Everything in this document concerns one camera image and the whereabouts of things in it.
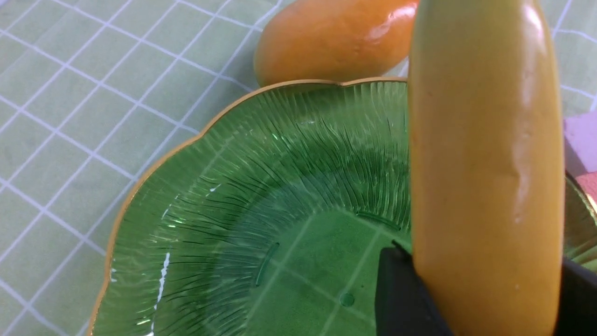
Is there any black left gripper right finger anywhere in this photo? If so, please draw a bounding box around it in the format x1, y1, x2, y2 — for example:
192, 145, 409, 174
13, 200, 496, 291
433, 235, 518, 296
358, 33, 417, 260
554, 259, 597, 336

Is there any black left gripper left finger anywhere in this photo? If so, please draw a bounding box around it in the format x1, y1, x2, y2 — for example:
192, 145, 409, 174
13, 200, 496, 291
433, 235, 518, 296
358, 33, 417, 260
375, 241, 453, 336

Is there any yellow plastic banana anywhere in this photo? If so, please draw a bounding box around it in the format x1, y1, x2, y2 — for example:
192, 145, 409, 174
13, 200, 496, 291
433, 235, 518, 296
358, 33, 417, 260
409, 0, 564, 336

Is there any orange plastic mango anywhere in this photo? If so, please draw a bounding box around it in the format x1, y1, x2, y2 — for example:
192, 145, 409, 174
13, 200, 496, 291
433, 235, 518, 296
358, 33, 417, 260
253, 0, 419, 87

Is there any orange-pink wooden cube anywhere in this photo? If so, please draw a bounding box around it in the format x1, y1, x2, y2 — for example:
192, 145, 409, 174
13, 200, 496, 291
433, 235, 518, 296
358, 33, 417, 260
576, 171, 597, 212

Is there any green glass leaf plate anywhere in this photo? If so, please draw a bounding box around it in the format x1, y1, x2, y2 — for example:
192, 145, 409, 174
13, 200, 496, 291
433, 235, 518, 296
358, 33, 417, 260
87, 77, 597, 336

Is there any lilac wooden cube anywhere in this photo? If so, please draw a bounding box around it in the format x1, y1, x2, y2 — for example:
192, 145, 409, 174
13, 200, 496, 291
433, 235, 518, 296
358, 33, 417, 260
563, 110, 597, 177

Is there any green checkered tablecloth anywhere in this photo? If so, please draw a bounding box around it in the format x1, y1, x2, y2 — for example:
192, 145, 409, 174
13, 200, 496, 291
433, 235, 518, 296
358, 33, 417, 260
0, 0, 597, 336

